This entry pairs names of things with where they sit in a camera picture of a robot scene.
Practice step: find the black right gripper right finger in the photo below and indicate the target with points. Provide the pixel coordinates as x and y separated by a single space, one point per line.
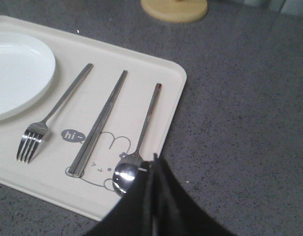
175 211

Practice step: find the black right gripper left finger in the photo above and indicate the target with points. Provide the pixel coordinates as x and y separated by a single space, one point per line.
132 215

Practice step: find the silver metal spoon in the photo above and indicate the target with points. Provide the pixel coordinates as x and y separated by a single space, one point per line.
128 167

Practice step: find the silver metal chopstick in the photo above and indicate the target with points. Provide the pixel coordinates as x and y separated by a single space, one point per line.
98 123
103 125

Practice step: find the silver metal fork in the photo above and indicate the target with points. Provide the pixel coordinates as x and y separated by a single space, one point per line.
36 131

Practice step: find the white round plate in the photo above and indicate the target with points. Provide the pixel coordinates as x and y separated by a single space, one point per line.
27 66

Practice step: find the cream rabbit serving tray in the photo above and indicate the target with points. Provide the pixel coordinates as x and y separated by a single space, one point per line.
46 176

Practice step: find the wooden mug tree stand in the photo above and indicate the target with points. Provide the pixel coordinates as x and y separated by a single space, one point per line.
176 11

